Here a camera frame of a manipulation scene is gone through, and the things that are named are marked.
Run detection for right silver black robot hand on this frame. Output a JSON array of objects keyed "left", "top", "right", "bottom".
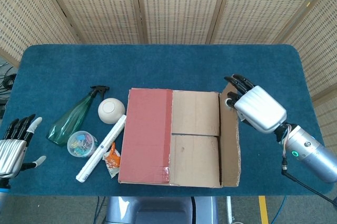
[{"left": 224, "top": 74, "right": 288, "bottom": 133}]

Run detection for woven bamboo folding screen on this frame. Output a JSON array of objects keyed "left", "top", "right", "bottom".
[{"left": 0, "top": 0, "right": 337, "bottom": 156}]

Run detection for white cylindrical tube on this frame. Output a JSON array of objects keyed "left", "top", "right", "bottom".
[{"left": 75, "top": 114, "right": 127, "bottom": 184}]

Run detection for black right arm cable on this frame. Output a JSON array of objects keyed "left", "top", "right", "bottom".
[{"left": 281, "top": 155, "right": 337, "bottom": 206}]

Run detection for white table leg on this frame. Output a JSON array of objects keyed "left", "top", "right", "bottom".
[{"left": 225, "top": 196, "right": 234, "bottom": 224}]

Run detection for black floor cables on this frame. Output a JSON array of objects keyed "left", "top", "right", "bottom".
[{"left": 0, "top": 60, "right": 18, "bottom": 96}]

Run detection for blue carpet table cover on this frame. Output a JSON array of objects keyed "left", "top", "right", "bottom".
[{"left": 0, "top": 44, "right": 333, "bottom": 197}]

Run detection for green plastic spray bottle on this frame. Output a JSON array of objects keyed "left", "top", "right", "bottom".
[{"left": 45, "top": 85, "right": 111, "bottom": 147}]

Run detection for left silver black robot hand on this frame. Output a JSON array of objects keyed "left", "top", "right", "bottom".
[{"left": 0, "top": 114, "right": 47, "bottom": 180}]

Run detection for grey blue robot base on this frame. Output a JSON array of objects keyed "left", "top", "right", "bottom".
[{"left": 105, "top": 196, "right": 219, "bottom": 224}]

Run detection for orange white snack packet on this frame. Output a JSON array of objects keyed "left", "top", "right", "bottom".
[{"left": 102, "top": 141, "right": 121, "bottom": 178}]

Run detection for red brown cardboard box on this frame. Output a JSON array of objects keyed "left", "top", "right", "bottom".
[{"left": 117, "top": 83, "right": 242, "bottom": 189}]

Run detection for beige round bowl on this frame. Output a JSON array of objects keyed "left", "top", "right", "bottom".
[{"left": 97, "top": 97, "right": 126, "bottom": 125}]

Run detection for clear tub of binder clips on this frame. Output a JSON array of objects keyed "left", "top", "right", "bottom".
[{"left": 67, "top": 130, "right": 98, "bottom": 158}]

